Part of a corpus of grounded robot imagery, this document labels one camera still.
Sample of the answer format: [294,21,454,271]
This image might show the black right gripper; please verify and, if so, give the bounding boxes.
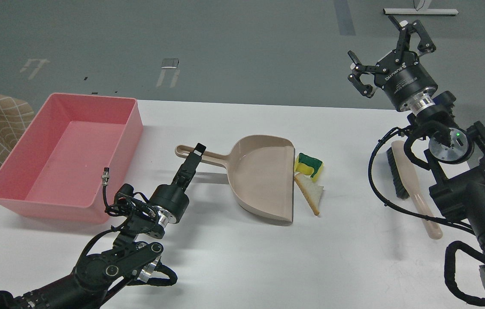
[347,15,438,113]

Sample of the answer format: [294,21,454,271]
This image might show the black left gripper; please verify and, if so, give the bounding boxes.
[150,143,206,224]

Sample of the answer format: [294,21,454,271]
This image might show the beige plastic dustpan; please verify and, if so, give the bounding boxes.
[196,134,295,226]

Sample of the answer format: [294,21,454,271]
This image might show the silver floor socket plate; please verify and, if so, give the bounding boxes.
[161,58,179,69]

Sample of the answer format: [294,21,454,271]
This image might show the beige hand brush black bristles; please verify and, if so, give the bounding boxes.
[386,140,433,217]

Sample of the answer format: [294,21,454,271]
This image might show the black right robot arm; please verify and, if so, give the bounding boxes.
[348,16,485,307]

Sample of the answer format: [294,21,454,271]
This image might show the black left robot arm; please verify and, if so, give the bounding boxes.
[0,143,206,309]

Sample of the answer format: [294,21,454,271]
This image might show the pink plastic bin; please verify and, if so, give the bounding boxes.
[0,93,143,224]

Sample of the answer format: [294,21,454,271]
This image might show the yellow green sponge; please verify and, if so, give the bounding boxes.
[294,152,324,182]

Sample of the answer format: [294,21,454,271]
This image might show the white bread slice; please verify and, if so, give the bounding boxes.
[294,173,324,216]

